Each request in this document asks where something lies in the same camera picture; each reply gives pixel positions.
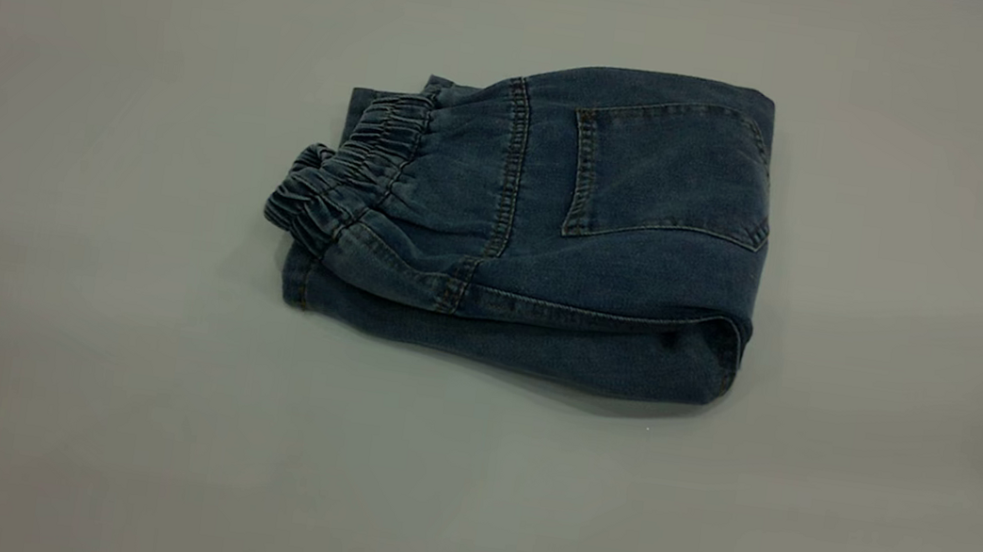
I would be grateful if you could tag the blue denim pants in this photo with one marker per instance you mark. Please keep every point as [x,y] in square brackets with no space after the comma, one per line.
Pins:
[571,249]

